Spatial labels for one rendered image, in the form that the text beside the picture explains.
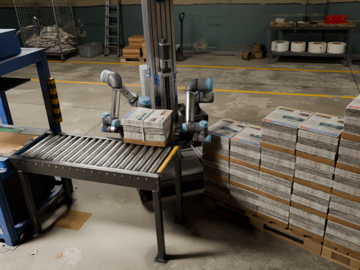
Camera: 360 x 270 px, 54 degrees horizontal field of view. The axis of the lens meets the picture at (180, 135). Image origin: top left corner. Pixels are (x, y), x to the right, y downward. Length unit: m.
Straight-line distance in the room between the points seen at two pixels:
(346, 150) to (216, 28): 7.41
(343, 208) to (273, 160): 0.61
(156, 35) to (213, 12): 6.26
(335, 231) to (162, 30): 2.28
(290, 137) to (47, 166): 1.92
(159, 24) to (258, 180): 1.69
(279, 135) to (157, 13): 1.58
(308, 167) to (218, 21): 7.23
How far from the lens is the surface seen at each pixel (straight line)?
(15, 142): 3.56
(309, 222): 3.10
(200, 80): 3.16
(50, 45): 10.51
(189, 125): 3.05
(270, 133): 2.87
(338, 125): 2.87
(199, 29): 9.83
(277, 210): 3.18
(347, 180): 2.80
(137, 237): 3.34
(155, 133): 2.98
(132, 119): 3.03
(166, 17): 3.50
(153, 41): 3.52
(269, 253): 3.19
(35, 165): 3.16
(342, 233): 3.06
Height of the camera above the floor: 2.17
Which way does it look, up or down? 25 degrees down
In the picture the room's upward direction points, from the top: 3 degrees counter-clockwise
